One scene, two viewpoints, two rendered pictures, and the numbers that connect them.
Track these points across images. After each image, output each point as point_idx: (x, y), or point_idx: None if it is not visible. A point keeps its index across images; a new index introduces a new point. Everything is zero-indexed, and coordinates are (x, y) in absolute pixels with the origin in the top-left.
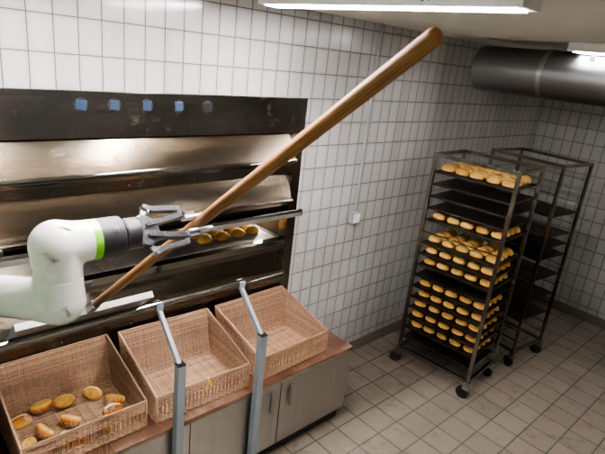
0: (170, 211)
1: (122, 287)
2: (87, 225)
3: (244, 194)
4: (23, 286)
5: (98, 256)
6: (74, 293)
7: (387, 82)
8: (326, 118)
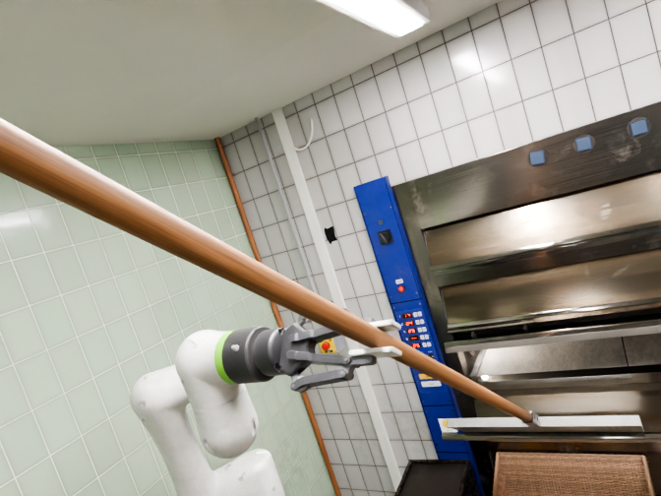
0: None
1: (501, 408)
2: (214, 340)
3: (270, 299)
4: None
5: (227, 381)
6: (210, 423)
7: None
8: None
